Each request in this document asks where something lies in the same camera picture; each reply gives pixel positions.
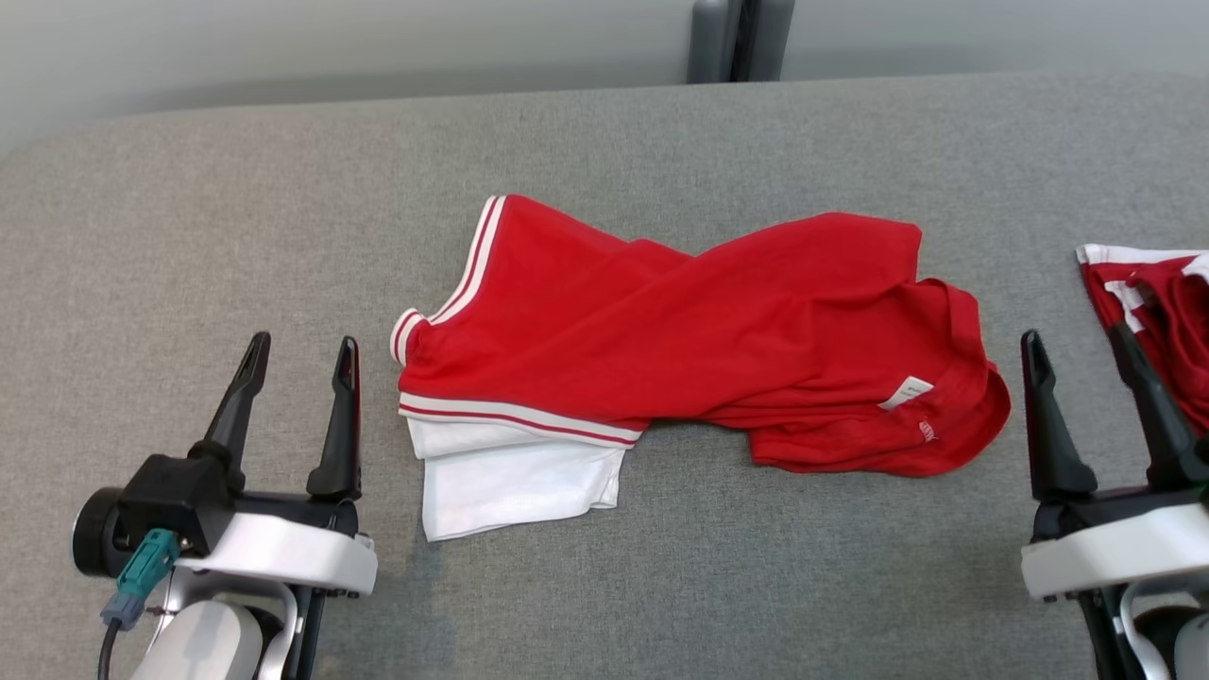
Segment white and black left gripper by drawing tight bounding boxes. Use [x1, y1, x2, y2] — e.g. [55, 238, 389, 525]
[175, 331, 380, 599]

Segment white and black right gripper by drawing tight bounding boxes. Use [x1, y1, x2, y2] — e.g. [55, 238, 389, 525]
[1020, 321, 1209, 600]

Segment red shorts with white stripes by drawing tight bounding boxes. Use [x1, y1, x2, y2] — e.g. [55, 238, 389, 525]
[1077, 244, 1209, 437]

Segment red jersey with white trim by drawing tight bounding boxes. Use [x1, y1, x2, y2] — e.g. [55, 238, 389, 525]
[390, 194, 1012, 544]

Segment teal plug camera cable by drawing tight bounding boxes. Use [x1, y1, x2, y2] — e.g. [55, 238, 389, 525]
[94, 529, 182, 680]

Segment grey partition post with cylinder feet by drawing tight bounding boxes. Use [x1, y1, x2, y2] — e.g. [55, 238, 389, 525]
[688, 0, 796, 84]

